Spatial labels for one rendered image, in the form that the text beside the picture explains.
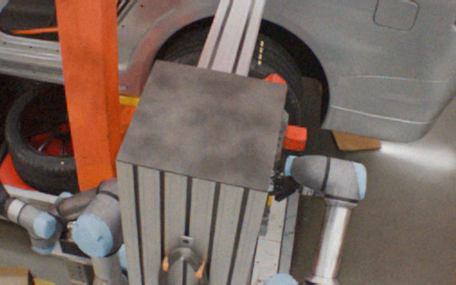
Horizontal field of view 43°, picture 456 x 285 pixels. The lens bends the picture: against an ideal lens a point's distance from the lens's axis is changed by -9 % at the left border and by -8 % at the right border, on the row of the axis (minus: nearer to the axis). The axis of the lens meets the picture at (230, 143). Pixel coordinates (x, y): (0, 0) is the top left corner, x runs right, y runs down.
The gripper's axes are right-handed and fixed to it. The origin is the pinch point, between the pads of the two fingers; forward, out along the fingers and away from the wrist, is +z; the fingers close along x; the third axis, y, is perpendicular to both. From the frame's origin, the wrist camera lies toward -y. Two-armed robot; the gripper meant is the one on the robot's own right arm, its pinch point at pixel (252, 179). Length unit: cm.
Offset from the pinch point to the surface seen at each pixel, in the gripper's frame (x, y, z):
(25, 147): -19, -33, 112
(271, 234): -25, -75, -16
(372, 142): -109, -82, -72
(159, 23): -42, 37, 49
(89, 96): 10, 42, 62
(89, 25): 10, 75, 60
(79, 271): 27, -60, 72
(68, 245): 30, -30, 73
